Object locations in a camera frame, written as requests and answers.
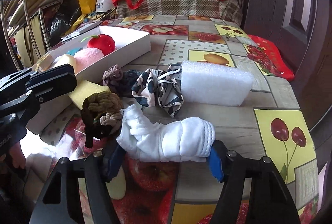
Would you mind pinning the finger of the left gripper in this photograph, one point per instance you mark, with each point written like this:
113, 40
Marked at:
52, 83

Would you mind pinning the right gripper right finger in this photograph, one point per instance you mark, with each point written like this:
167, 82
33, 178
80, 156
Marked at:
270, 200

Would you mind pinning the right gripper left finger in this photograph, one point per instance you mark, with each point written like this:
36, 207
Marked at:
59, 200

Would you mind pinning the pale yellow sponge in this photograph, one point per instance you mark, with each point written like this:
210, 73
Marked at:
65, 59

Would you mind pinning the pink plush ball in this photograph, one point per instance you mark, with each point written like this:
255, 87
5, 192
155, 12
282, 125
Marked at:
87, 57

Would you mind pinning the mauve scrunchie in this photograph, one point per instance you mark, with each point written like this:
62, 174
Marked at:
112, 77

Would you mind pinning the red plush apple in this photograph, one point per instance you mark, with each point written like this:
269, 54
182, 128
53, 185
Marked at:
103, 42

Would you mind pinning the white towel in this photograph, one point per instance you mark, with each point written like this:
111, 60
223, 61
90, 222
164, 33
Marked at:
180, 141

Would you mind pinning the black white patterned scrunchie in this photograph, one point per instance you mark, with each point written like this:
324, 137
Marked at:
158, 87

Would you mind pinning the dark blue scrunchie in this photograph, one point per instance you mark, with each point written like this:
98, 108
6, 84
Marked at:
128, 80

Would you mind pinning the person's hand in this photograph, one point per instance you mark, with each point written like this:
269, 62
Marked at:
18, 158

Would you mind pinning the white foam tray box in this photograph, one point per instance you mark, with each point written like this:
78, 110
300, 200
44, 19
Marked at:
90, 65

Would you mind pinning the metal storage shelf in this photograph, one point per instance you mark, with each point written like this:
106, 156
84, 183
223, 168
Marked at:
33, 27

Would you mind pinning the white helmet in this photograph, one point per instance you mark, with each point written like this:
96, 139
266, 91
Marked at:
103, 6

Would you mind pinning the white foam block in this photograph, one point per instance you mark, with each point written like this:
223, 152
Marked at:
214, 84

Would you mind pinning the red plastic bag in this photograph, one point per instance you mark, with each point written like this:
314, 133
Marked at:
268, 58

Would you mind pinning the plaid covered bench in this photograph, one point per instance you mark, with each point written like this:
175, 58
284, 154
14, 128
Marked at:
227, 10

